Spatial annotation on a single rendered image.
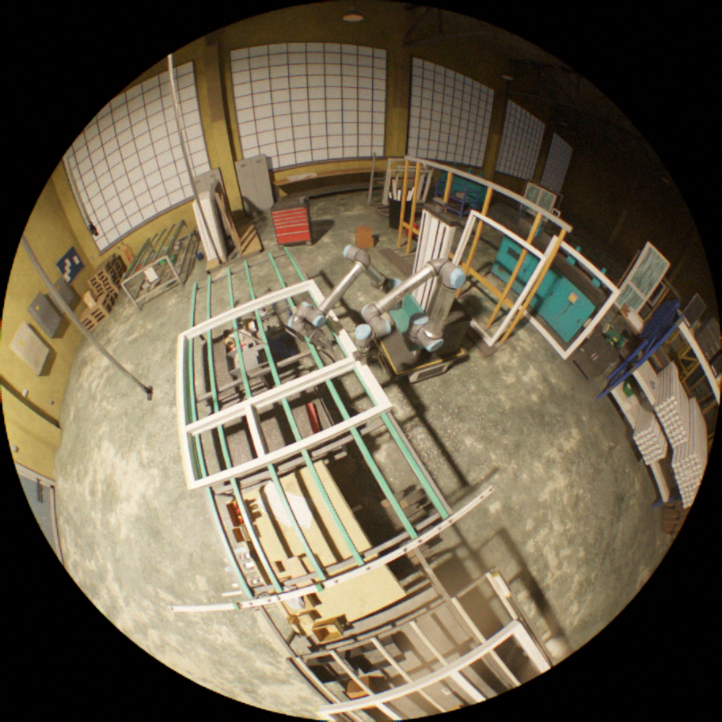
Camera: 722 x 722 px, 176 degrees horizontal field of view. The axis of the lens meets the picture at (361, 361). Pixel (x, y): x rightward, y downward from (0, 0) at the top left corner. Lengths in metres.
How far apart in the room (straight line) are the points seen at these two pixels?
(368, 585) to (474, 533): 1.24
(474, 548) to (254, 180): 9.20
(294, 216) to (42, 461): 7.45
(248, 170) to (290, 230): 3.75
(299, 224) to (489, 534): 5.48
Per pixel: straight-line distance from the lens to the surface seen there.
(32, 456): 6.61
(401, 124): 10.07
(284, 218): 4.84
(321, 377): 1.64
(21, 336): 7.19
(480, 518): 2.59
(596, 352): 4.16
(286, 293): 2.34
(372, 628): 1.94
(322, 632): 1.96
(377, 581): 1.75
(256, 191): 8.25
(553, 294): 4.44
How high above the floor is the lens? 2.29
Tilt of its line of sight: 55 degrees down
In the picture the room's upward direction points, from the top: straight up
